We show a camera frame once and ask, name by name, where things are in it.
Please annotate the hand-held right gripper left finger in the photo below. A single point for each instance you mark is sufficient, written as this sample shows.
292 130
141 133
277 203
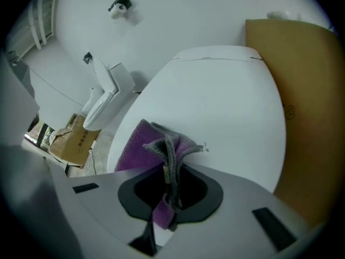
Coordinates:
102 206

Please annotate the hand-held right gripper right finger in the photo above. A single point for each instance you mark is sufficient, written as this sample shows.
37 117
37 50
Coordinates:
237 198

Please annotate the purple and grey cloth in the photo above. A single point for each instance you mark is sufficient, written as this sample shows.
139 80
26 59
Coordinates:
134 150

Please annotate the white toilet with tank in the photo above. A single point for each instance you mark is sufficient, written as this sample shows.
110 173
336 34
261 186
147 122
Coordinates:
118 77

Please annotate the white toilet paper roll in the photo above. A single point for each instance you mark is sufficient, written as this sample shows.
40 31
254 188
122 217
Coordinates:
116 13

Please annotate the torn brown cardboard box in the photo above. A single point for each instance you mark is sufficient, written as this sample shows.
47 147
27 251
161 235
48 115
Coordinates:
75 142

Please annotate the window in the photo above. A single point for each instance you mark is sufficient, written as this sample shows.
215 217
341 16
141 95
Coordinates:
40 133

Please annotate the large flat cardboard box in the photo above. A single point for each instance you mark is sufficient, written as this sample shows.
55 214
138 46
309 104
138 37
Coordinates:
310 104

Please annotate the black paper holder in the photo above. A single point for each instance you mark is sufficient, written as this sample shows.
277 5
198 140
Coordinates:
88 57
121 2

